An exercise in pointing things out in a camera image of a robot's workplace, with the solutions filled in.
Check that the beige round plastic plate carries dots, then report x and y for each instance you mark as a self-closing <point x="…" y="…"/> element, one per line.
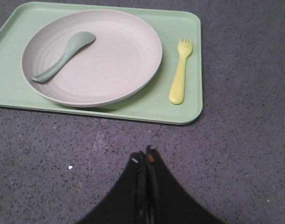
<point x="124" y="57"/>

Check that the green plastic spoon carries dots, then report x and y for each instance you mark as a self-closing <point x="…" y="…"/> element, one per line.
<point x="75" y="43"/>

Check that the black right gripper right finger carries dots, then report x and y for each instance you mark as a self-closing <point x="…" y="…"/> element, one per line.
<point x="169" y="202"/>

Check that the light green serving tray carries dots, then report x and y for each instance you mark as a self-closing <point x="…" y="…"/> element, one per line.
<point x="149" y="104"/>

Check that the yellow plastic fork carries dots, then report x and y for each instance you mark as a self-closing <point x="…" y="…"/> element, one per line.
<point x="177" y="90"/>

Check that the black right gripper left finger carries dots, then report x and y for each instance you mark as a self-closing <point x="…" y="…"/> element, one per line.
<point x="126" y="203"/>

